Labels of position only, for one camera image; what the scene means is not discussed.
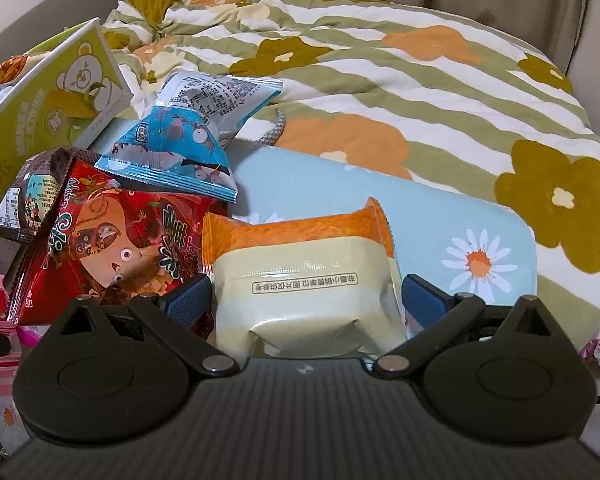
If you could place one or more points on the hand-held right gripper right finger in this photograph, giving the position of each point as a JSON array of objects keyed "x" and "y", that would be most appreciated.
[{"x": 422, "y": 296}]

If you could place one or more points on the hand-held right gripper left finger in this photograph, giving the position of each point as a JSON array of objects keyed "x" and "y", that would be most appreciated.
[{"x": 187, "y": 301}]

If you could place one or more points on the orange cream snack packet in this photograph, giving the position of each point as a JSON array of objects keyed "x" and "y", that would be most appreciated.
[{"x": 290, "y": 270}]

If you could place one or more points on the yellow-green cardboard box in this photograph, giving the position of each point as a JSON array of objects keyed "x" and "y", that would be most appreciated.
[{"x": 70, "y": 85}]

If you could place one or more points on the orange brown print snack packet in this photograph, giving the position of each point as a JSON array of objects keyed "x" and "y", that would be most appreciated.
[{"x": 2, "y": 77}]

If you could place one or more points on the red cartoon snack packet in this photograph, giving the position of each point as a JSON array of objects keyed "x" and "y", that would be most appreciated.
[{"x": 110, "y": 240}]

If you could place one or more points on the blue white snack packet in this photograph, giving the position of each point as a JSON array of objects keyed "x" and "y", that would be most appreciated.
[{"x": 180, "y": 135}]

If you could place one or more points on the dark brown snack packet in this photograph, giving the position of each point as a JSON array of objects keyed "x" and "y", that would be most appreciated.
[{"x": 27, "y": 195}]

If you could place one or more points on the floral striped blanket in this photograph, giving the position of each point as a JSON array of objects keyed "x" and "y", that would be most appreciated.
[{"x": 380, "y": 85}]

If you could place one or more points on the grey padded headboard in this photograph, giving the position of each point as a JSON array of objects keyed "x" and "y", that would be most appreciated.
[{"x": 40, "y": 5}]

